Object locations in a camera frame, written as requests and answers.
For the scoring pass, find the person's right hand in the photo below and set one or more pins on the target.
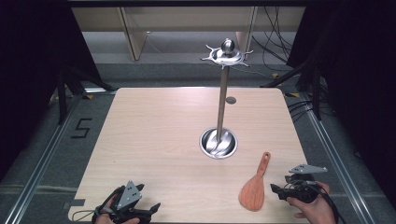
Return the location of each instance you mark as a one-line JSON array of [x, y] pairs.
[[314, 211]]

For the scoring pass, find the aluminium floor rail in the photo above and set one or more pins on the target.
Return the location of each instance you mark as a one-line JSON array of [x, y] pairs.
[[40, 161], [333, 155]]

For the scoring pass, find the person's left hand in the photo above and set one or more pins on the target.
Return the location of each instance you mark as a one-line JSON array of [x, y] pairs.
[[102, 217]]

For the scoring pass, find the metal utensil stand with hooks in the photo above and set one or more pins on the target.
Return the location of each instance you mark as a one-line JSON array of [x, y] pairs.
[[222, 102]]

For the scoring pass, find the black curtain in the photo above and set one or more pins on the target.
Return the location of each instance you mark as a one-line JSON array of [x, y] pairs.
[[34, 77], [358, 93]]

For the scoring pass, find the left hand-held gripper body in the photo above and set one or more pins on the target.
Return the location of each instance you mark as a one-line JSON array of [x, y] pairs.
[[128, 195]]

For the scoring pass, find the grey round table cap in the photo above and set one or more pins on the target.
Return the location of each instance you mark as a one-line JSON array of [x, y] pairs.
[[230, 100]]

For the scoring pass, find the wooden rice paddle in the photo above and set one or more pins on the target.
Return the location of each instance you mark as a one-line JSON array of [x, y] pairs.
[[252, 193]]

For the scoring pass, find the grey tape patch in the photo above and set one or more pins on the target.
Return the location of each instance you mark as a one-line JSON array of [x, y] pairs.
[[74, 203]]

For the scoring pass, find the light wooden cabinet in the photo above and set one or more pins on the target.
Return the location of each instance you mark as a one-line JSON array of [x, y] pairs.
[[186, 18]]

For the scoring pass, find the black metal stand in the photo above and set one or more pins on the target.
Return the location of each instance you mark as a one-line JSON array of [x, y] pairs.
[[63, 93], [314, 90]]

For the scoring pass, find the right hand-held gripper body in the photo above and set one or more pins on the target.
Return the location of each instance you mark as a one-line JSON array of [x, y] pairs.
[[303, 189]]

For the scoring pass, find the black tape floor marking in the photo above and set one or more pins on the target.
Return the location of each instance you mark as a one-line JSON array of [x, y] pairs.
[[81, 128]]

